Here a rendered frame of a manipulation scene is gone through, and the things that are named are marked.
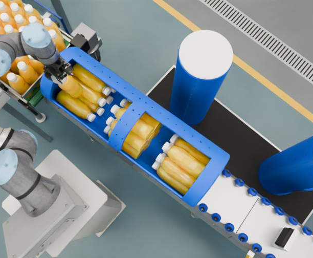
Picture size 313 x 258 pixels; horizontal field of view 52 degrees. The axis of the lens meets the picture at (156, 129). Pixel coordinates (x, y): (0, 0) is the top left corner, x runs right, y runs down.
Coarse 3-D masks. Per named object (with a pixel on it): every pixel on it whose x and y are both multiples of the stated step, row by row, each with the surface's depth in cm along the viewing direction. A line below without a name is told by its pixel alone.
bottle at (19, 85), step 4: (16, 76) 156; (20, 76) 160; (8, 80) 157; (16, 80) 157; (20, 80) 158; (24, 80) 162; (12, 84) 157; (16, 84) 157; (20, 84) 159; (24, 84) 162; (28, 84) 167; (16, 88) 159; (20, 88) 161; (24, 88) 163; (28, 88) 167; (20, 92) 164; (24, 92) 166; (32, 92) 172; (28, 96) 171
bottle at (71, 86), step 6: (66, 78) 136; (72, 78) 139; (66, 84) 137; (72, 84) 139; (78, 84) 147; (66, 90) 141; (72, 90) 143; (78, 90) 147; (72, 96) 151; (78, 96) 152
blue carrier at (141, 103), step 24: (72, 48) 148; (96, 72) 143; (48, 96) 148; (120, 96) 163; (144, 96) 145; (96, 120) 162; (120, 120) 137; (168, 120) 138; (120, 144) 139; (192, 144) 134; (144, 168) 143; (216, 168) 131; (192, 192) 133
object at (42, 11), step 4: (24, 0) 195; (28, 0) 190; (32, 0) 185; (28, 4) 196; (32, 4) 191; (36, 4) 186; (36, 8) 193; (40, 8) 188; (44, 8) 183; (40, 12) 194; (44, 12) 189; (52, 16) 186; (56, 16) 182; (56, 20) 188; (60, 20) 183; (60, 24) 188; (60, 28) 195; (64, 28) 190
